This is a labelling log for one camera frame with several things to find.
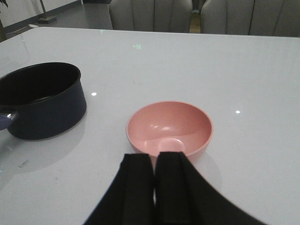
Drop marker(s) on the grey upholstered chair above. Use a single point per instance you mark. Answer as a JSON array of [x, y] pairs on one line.
[[151, 15], [278, 18]]

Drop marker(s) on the dark blue saucepan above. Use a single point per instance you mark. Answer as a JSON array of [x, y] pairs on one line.
[[42, 100]]

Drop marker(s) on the right grey upholstered chair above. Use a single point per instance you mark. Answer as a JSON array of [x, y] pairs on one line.
[[278, 18]]

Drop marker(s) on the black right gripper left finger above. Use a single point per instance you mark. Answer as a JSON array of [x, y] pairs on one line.
[[129, 199]]

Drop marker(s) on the left grey upholstered chair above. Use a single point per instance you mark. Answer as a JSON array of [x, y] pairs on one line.
[[151, 15]]

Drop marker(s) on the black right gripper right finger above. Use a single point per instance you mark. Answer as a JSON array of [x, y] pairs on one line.
[[184, 197]]

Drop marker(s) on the pink plastic bowl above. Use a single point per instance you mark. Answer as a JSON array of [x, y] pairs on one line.
[[170, 126]]

